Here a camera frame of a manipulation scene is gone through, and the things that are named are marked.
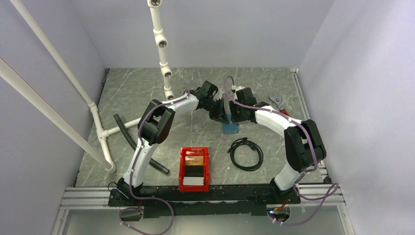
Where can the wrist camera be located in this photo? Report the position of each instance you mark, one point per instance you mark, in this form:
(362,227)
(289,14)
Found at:
(219,95)
(236,88)

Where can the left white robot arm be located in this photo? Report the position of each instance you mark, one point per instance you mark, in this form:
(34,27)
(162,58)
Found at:
(154,127)

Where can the aluminium rail frame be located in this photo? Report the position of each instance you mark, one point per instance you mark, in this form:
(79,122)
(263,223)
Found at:
(319,195)

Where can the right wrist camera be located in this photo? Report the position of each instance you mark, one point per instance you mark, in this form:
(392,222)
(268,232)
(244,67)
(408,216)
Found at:
(236,88)

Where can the gold card in bin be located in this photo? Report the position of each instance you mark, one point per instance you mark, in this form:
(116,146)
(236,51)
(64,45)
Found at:
(194,160)

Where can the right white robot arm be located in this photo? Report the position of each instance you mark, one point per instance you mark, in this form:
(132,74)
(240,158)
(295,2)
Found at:
(304,147)

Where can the white card stack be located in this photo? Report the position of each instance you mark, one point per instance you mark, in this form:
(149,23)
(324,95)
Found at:
(193,181)

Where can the red handled adjustable wrench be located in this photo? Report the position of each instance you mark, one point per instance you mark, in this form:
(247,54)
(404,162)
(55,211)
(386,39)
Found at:
(278,101)

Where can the white PVC pipe frame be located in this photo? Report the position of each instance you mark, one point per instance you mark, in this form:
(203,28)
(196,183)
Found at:
(30,142)

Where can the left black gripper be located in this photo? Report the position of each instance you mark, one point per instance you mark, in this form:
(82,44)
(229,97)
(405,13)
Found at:
(220,115)

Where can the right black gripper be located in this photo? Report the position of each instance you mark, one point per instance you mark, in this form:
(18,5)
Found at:
(234,118)

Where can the red plastic bin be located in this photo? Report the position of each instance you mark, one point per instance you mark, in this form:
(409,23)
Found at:
(196,171)

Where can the blue card holder wallet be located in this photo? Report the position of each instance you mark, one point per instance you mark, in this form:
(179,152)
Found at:
(231,127)

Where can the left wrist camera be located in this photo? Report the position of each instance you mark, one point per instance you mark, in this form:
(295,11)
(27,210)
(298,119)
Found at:
(219,95)

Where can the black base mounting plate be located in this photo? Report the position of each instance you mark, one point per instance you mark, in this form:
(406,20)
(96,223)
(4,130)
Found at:
(253,199)

